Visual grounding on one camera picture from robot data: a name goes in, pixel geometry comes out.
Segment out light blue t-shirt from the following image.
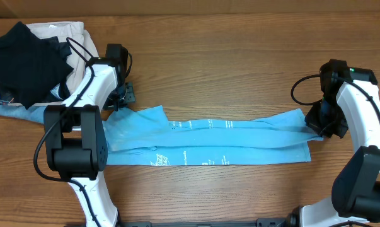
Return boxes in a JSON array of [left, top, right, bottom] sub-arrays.
[[103, 106, 322, 166]]

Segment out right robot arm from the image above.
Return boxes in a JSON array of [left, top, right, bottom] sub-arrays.
[[281, 59, 380, 227]]

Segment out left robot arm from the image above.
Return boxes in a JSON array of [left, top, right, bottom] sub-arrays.
[[33, 44, 135, 226]]

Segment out beige folded trousers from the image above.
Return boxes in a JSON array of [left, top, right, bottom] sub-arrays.
[[27, 21, 98, 106]]

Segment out blue denim jeans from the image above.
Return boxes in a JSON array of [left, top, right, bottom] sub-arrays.
[[0, 105, 46, 124]]

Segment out black folded garment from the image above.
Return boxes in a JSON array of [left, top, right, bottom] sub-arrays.
[[0, 22, 73, 108]]

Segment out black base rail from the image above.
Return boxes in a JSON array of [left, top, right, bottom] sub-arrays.
[[117, 218, 287, 227]]

